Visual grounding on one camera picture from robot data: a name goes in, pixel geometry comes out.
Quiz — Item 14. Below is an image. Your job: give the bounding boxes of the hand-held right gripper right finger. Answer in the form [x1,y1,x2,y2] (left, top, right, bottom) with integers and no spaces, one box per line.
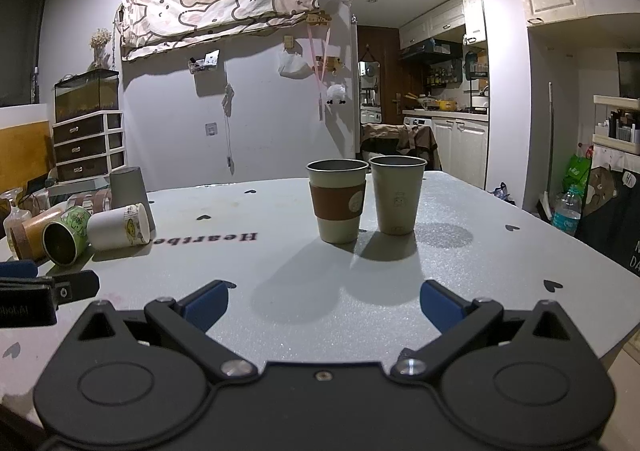
[390,280,577,383]

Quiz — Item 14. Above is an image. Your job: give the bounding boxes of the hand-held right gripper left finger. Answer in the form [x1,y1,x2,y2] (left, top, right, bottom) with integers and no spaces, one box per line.
[69,280,260,385]

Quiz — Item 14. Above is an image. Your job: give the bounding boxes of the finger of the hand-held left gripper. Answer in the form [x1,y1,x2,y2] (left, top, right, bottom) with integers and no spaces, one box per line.
[0,260,39,278]
[50,269,100,307]

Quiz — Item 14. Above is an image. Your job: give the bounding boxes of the orange-brown cup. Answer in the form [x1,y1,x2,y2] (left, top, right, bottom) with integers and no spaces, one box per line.
[9,208,68,260]

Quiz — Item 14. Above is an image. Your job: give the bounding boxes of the green cartoon-print cup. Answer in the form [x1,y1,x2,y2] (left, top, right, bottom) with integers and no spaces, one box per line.
[42,206,94,267]

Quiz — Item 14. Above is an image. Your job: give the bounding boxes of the white cartoon-print cup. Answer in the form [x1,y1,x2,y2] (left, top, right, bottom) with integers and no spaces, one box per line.
[86,203,151,251]

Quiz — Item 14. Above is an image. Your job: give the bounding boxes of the brown-banded cup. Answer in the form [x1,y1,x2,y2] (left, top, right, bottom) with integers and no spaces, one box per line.
[64,190,114,215]

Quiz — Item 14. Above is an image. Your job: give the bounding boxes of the dark grey cup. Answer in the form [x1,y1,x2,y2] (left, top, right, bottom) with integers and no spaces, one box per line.
[108,166,151,210]

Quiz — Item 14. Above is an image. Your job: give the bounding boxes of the plain grey-green cup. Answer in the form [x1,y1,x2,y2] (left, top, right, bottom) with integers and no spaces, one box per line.
[369,156,427,236]

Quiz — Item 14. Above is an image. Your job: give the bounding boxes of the grey cup with brown sleeve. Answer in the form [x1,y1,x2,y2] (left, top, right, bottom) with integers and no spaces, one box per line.
[306,160,369,245]

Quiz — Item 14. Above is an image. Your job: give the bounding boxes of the clear wine glass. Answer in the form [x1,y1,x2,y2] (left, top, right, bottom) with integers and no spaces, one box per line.
[0,188,24,238]

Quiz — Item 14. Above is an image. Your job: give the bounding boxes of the yellow wooden board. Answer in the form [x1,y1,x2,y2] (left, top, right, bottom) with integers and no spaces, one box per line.
[0,103,56,197]

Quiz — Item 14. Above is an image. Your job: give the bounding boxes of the white and brown drawer unit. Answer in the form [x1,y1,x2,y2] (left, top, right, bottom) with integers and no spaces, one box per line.
[52,110,126,183]

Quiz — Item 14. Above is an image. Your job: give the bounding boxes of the clear water bottle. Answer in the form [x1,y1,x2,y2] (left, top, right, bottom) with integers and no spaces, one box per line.
[551,188,584,238]

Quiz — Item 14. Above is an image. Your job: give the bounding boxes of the white lower kitchen cabinets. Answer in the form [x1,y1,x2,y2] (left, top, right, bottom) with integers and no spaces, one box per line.
[431,115,489,190]

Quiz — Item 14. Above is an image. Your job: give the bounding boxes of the white kitchen cabinets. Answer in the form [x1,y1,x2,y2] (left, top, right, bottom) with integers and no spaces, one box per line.
[398,0,487,50]
[431,115,489,190]

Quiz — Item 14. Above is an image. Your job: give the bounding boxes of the chair with brown cloth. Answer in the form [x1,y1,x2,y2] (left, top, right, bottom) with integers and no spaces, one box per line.
[360,122,442,173]

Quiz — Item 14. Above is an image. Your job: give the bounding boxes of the glass fish tank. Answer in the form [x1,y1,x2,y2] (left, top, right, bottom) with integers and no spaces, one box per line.
[53,68,121,124]

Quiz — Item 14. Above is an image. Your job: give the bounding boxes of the black bear-print cloth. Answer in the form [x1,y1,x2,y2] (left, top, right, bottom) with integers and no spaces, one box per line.
[574,162,640,278]

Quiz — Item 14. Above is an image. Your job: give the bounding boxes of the green bag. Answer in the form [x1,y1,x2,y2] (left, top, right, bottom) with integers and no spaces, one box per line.
[564,153,594,198]

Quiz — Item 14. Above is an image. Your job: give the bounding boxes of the spice rack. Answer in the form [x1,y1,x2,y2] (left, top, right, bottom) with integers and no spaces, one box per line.
[424,63,464,87]

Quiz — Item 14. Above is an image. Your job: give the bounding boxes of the dried flower bouquet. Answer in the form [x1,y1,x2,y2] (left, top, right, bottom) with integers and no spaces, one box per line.
[88,28,113,70]

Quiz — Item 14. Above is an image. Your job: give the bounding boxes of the white storage rack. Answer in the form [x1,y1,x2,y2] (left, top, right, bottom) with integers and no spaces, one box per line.
[592,93,640,155]

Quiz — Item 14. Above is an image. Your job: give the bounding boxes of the white plastic bag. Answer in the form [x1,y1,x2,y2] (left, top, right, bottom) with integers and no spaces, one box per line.
[278,48,309,80]

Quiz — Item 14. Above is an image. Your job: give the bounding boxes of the black range hood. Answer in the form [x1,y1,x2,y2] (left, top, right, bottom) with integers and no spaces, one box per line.
[399,38,464,64]

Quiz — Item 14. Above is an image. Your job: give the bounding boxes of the pink hanging ribbons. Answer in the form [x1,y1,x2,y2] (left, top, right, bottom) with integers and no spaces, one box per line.
[306,23,335,122]

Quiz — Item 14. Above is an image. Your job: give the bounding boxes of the brown wooden door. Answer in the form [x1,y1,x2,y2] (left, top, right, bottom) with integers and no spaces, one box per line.
[357,26,402,125]

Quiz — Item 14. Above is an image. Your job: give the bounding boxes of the white upper kitchen cabinets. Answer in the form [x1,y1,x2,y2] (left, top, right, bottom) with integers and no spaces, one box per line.
[398,0,487,50]

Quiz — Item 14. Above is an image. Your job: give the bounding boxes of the white mop handle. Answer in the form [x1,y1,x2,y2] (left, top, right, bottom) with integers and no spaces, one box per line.
[542,81,557,218]

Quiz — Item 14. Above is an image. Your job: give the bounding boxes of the hanging white cable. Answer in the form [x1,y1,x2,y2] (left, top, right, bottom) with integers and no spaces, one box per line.
[221,83,237,175]

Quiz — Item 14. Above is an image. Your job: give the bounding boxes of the wall mirror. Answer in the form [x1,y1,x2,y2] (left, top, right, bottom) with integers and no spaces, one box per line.
[357,60,382,125]

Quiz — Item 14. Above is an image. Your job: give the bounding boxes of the clear wall holder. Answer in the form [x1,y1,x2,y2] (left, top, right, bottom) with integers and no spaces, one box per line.
[188,49,221,75]

